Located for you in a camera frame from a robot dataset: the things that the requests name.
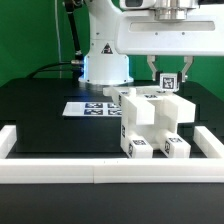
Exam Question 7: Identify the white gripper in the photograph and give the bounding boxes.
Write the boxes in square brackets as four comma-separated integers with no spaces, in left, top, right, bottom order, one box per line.
[115,5,224,82]

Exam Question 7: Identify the white chair back frame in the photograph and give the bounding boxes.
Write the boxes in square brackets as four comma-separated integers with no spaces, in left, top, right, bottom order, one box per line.
[103,86,196,125]

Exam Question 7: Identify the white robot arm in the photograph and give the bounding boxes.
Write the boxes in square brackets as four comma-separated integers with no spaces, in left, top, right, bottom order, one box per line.
[81,0,224,85]

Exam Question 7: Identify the white marker sheet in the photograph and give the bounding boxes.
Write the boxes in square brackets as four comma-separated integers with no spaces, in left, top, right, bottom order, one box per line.
[63,102,121,117]

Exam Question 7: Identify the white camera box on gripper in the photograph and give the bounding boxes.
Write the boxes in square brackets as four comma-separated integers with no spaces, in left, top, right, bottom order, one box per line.
[119,0,156,10]

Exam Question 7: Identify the black camera pole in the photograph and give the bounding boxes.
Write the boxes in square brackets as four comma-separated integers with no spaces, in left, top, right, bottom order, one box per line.
[63,0,84,63]

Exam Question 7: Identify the white U-shaped fence frame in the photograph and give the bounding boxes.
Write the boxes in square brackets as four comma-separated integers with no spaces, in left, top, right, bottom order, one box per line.
[0,125,224,184]

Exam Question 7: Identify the white cable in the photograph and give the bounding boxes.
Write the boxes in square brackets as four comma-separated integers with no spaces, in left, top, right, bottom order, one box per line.
[54,0,63,80]

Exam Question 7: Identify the black cable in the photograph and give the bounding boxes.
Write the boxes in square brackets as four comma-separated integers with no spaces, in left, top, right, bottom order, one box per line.
[26,62,84,80]

